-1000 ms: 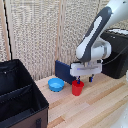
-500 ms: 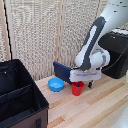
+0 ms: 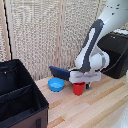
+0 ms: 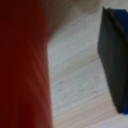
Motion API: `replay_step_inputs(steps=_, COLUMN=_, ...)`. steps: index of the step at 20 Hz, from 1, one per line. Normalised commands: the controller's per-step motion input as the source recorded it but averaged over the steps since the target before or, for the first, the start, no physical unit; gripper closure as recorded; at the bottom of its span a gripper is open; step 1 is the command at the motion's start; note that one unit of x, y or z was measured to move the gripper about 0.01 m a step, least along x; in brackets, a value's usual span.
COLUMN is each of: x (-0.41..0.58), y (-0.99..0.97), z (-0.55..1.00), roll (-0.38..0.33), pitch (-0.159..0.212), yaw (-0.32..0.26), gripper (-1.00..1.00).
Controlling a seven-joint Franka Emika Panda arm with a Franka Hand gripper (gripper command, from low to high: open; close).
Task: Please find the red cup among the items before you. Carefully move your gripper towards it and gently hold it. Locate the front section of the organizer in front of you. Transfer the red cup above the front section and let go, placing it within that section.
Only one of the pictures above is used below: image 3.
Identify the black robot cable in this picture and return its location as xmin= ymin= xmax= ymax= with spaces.
xmin=101 ymin=46 xmax=128 ymax=74

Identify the blue plastic bowl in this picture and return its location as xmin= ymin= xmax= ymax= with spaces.
xmin=47 ymin=77 xmax=66 ymax=93

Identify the dark blue flat box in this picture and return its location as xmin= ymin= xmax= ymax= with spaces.
xmin=48 ymin=65 xmax=72 ymax=81

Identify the black fabric storage bin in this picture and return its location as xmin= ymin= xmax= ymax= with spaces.
xmin=0 ymin=58 xmax=50 ymax=128

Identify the black hard case box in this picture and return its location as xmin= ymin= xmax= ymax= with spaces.
xmin=96 ymin=29 xmax=128 ymax=80

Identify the red plastic cup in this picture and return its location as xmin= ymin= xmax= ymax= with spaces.
xmin=72 ymin=82 xmax=87 ymax=97

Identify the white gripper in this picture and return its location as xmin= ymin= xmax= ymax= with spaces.
xmin=68 ymin=68 xmax=103 ymax=91

